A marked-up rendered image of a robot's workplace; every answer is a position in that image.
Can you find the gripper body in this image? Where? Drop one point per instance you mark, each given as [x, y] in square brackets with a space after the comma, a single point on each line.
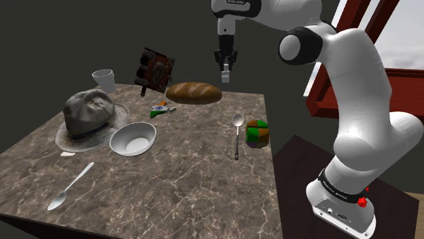
[226, 49]

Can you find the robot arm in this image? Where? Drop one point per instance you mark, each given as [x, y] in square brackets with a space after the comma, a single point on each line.
[361, 99]

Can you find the brown bread loaf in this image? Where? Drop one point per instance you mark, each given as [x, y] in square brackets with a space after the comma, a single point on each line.
[193, 93]

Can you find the dark brown ornate book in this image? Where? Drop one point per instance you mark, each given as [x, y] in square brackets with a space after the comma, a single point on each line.
[155, 71]

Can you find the multicoloured puzzle ball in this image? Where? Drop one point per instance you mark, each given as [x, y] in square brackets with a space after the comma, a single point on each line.
[256, 134]

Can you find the orange white green flag figure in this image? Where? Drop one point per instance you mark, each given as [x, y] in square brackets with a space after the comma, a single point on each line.
[158, 111]

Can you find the white cup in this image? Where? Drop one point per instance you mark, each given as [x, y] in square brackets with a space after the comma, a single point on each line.
[105, 82]

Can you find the white bowl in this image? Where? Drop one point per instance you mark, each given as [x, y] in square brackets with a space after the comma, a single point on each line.
[132, 140]

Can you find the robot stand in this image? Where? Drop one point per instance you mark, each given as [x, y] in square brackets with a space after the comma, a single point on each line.
[298, 172]

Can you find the marble table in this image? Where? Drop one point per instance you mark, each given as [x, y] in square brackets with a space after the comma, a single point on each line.
[182, 185]

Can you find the worn grey hat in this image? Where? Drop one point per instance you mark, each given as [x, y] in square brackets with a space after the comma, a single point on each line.
[87, 112]

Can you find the red framed window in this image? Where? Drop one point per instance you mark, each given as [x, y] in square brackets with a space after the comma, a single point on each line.
[407, 96]

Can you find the small white card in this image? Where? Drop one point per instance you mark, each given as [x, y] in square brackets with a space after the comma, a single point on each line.
[68, 154]

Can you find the silver spoon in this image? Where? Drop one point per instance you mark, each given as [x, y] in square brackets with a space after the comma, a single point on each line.
[56, 202]

